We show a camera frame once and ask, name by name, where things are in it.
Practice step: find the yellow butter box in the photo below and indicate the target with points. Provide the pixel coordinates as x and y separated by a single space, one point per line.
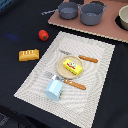
72 66

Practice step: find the red tomato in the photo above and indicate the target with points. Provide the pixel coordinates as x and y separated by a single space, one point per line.
43 35

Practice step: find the round wooden plate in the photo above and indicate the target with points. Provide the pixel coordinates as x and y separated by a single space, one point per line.
62 71

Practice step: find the light blue milk carton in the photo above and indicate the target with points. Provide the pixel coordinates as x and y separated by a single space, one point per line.
54 89

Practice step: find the white woven placemat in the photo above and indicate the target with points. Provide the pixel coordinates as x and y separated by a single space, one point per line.
75 105

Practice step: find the left grey pot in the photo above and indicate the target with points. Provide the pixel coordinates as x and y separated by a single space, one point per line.
68 10

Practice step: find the grey pot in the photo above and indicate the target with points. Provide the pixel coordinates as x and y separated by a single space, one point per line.
68 10
91 14

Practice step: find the right grey pot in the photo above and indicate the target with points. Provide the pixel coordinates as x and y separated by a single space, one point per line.
91 14

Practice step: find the beige bowl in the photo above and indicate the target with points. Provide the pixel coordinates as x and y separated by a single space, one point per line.
123 14

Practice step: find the wooden handled fork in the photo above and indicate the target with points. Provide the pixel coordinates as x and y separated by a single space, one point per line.
55 77

